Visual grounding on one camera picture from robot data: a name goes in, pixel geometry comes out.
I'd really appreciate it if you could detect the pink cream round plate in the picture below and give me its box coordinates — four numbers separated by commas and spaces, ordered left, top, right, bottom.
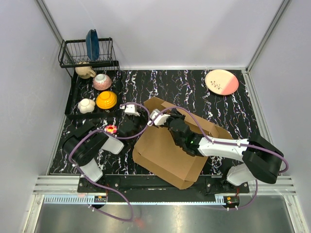
205, 69, 239, 96

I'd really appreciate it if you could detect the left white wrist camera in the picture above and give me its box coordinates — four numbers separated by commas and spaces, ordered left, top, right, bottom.
120, 104, 140, 117

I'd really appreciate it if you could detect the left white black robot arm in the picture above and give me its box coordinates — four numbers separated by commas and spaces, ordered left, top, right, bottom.
62, 116, 146, 192

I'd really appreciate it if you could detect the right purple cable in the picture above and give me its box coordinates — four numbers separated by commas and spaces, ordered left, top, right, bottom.
147, 106, 290, 211

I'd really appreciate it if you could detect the brown cardboard box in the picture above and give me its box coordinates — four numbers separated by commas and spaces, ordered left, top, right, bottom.
132, 97, 233, 189

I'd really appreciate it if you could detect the yellow ribbed bowl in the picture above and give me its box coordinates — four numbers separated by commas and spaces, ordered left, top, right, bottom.
96, 91, 117, 110

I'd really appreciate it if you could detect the beige mug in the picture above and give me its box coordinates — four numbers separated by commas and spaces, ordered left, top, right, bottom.
75, 66, 97, 79

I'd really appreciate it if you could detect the black tray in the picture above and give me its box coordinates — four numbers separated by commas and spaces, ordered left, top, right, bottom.
65, 67, 123, 120

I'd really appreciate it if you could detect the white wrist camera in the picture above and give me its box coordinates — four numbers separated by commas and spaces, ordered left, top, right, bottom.
120, 104, 140, 117
147, 109, 170, 126

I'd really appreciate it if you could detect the blue plate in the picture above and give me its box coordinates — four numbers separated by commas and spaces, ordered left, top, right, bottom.
86, 29, 100, 61

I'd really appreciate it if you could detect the black wire dish rack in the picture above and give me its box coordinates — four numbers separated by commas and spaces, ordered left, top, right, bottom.
58, 37, 120, 70

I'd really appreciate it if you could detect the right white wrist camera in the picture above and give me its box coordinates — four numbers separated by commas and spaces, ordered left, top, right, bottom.
147, 109, 170, 126

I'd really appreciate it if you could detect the pink patterned bowl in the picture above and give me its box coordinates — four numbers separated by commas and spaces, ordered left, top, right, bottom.
93, 74, 112, 91

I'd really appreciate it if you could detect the white flower shaped cup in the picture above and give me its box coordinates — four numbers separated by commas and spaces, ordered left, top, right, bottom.
78, 99, 96, 114

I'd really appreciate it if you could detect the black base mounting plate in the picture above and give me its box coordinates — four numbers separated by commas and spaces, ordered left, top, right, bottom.
77, 174, 251, 203

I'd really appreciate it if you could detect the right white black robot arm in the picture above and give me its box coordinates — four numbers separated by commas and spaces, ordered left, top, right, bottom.
161, 109, 284, 193

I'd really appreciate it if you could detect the pink flower toy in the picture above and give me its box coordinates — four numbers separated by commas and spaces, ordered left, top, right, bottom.
104, 125, 118, 134

